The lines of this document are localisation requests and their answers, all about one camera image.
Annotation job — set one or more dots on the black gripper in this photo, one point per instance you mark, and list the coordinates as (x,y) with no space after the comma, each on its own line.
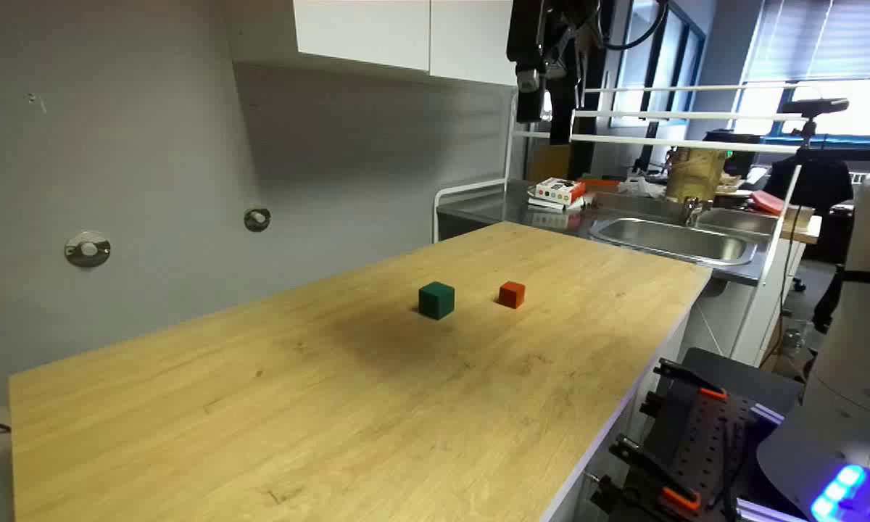
(582,20)

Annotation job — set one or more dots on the orange block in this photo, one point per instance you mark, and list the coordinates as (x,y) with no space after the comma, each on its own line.
(511,294)

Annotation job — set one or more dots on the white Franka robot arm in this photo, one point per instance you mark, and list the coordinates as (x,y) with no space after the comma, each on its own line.
(864,319)

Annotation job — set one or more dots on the grey robot base blue light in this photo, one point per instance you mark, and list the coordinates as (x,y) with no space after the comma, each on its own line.
(822,468)

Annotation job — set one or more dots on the green block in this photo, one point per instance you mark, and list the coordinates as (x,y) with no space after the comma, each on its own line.
(437,300)

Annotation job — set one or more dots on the red white card box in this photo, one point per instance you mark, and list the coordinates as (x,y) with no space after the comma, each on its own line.
(560,191)

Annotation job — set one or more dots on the stainless steel sink unit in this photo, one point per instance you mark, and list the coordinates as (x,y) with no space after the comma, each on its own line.
(670,236)

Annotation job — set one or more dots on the black tripod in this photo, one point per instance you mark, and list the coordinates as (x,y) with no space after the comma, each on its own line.
(806,130)

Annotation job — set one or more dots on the grey window blind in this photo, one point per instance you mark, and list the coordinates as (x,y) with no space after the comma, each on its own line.
(827,39)

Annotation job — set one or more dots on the black office chair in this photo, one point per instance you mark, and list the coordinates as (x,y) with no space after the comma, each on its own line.
(811,184)

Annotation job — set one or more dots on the black orange clamp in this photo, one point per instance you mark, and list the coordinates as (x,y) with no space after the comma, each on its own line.
(657,480)
(692,380)

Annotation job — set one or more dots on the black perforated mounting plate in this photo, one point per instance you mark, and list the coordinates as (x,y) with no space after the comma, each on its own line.
(705,439)

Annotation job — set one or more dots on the white wall cabinet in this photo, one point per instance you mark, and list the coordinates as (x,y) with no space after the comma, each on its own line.
(379,33)

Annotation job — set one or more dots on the black camera on tripod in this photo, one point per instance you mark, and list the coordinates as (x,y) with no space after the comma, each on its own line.
(814,104)

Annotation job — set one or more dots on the round metal wall socket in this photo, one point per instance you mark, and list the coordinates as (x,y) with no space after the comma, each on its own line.
(89,246)
(255,219)

